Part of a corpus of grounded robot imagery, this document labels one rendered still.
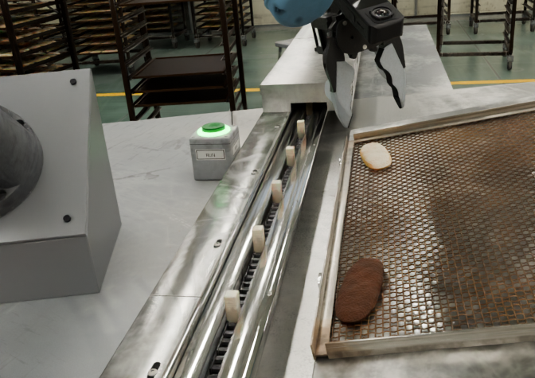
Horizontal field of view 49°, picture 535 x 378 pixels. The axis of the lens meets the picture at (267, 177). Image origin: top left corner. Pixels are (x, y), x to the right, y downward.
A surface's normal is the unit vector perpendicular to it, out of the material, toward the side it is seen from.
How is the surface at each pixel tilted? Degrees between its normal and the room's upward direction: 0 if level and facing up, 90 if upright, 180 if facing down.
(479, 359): 10
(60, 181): 40
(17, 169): 93
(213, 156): 90
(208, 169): 90
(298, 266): 0
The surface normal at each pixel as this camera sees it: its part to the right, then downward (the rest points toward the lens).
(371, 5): -0.09, -0.68
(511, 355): -0.25, -0.90
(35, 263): 0.08, 0.38
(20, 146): 0.95, -0.14
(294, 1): 0.40, 0.82
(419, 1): -0.18, 0.39
